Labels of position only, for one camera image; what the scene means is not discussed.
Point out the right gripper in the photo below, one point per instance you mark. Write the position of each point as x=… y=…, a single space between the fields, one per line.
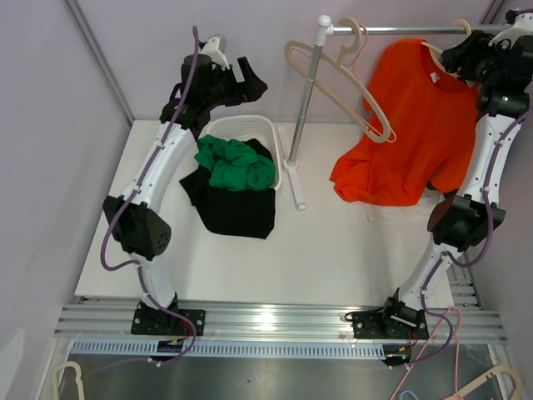
x=479 y=44

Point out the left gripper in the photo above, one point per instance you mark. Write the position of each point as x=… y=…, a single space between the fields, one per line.
x=251 y=91

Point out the beige hanger of orange shirt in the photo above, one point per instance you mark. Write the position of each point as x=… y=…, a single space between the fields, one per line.
x=435 y=54

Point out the orange t shirt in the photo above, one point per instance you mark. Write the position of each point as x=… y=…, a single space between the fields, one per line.
x=433 y=116

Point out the green t shirt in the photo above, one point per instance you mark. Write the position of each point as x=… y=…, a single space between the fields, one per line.
x=236 y=165

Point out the black t shirt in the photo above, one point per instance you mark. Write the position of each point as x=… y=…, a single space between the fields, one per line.
x=249 y=214

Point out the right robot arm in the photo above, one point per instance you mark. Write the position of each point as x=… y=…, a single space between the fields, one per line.
x=501 y=65

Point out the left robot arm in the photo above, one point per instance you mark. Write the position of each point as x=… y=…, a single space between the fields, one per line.
x=137 y=235

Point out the white printed t shirt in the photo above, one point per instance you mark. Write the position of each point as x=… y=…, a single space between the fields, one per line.
x=418 y=212

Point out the pink hanger bottom right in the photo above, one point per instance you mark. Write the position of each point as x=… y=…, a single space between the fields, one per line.
x=443 y=318

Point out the blue hanger bottom right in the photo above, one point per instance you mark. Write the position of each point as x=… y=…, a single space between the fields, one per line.
x=406 y=395

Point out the beige hanger bottom left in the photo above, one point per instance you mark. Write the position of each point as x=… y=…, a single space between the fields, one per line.
x=69 y=369

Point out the white perforated plastic basket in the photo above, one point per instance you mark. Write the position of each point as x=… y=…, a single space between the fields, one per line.
x=248 y=127

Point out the metal clothes rack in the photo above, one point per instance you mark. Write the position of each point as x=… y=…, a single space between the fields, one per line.
x=304 y=58

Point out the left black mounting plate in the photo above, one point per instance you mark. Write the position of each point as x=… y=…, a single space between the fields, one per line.
x=151 y=322

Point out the black mounting plate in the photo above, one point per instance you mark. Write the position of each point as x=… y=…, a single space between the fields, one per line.
x=376 y=324
x=151 y=322

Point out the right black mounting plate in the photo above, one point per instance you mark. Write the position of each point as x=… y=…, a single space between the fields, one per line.
x=376 y=324

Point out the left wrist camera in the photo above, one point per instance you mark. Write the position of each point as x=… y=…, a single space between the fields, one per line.
x=215 y=47

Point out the slotted cable duct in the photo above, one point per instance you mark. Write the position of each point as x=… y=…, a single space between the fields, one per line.
x=230 y=349

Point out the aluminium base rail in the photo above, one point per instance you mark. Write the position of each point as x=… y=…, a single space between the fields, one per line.
x=112 y=318

